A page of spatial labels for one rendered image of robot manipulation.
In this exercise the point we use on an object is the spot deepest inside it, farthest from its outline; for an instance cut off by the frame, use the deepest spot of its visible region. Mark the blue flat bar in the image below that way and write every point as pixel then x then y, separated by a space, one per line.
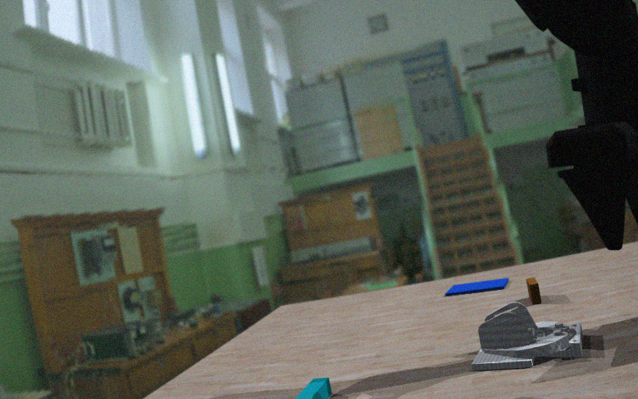
pixel 477 287

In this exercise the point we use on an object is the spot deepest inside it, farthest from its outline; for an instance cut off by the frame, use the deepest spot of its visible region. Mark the teal rectangular block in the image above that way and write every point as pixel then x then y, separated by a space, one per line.
pixel 316 389

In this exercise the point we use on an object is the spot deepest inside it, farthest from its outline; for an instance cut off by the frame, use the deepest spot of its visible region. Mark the brown rectangular block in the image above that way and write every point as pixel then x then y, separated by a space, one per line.
pixel 534 291

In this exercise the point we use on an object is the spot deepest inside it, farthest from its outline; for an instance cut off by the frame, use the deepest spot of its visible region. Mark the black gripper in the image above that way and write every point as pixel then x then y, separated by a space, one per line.
pixel 604 151

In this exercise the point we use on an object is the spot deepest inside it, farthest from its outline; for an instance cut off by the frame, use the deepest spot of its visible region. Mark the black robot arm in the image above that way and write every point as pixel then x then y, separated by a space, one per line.
pixel 595 29

